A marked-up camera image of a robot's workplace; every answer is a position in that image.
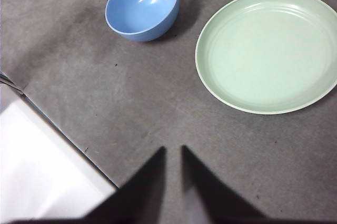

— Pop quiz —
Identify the green round plate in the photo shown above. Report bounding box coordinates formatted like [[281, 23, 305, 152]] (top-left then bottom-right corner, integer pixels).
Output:
[[195, 0, 337, 115]]

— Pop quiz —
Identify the white mounting platform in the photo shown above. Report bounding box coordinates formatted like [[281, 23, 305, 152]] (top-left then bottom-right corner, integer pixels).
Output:
[[0, 84, 118, 222]]

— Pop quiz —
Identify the blue ribbed bowl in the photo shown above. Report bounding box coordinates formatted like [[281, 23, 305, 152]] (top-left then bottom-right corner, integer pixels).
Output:
[[104, 0, 181, 42]]

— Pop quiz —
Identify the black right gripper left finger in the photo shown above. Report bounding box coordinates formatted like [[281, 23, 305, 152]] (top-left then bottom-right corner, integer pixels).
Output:
[[10, 145, 168, 224]]

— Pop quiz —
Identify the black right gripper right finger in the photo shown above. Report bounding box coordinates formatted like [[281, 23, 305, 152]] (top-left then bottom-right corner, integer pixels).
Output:
[[181, 144, 337, 224]]

